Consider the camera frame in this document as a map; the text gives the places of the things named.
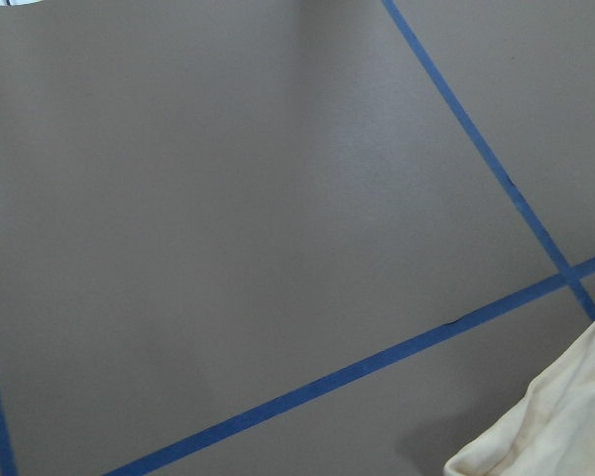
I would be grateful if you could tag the cream long-sleeve printed shirt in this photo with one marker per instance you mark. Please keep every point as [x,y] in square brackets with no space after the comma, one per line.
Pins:
[550,431]

